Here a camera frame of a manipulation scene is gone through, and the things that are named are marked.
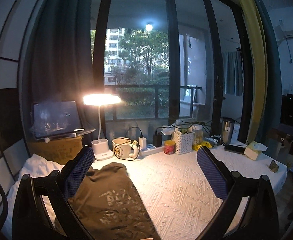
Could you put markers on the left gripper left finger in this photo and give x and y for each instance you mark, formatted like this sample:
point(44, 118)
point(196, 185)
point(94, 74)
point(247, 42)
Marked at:
point(30, 218)

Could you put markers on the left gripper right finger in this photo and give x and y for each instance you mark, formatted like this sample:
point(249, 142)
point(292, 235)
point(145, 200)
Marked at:
point(260, 217)

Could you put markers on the dark brown t-shirt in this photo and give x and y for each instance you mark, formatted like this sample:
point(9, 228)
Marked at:
point(109, 206)

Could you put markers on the white folded garment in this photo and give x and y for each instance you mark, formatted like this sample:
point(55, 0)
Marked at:
point(36, 166)

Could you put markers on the small dark rock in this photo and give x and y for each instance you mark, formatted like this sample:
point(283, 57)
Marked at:
point(274, 167)

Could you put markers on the tissue box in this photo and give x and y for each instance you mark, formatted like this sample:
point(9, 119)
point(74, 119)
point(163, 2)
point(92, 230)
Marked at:
point(254, 149)

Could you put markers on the brown cardboard box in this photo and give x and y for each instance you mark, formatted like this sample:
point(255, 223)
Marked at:
point(59, 150)

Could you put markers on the yellow snack packet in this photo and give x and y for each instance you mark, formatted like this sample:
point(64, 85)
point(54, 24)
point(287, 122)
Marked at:
point(207, 144)

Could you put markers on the white desk lamp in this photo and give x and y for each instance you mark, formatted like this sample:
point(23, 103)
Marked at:
point(100, 146)

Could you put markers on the steel thermos cup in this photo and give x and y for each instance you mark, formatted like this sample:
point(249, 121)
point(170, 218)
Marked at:
point(227, 129)

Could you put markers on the white perforated basket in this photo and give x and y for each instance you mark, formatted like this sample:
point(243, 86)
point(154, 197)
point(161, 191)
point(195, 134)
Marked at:
point(183, 142)

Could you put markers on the clear glass jar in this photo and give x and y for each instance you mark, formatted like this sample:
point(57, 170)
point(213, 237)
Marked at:
point(198, 136)

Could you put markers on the white koala mug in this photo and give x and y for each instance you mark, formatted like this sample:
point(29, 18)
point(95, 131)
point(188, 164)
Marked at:
point(124, 148)

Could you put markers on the red tin can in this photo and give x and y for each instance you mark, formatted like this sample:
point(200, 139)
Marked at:
point(169, 147)

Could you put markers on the white power strip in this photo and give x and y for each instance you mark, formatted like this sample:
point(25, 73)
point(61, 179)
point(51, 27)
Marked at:
point(151, 149)

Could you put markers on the black charger adapter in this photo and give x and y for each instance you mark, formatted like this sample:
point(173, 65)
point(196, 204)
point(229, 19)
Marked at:
point(157, 140)

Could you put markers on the white charger adapter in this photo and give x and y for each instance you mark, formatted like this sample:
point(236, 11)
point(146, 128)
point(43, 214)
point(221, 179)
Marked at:
point(142, 143)

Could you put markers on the dark curtain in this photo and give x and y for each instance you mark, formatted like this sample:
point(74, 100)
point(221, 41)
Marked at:
point(58, 64)

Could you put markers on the hanging teal towel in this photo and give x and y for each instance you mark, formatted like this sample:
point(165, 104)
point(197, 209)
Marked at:
point(233, 73)

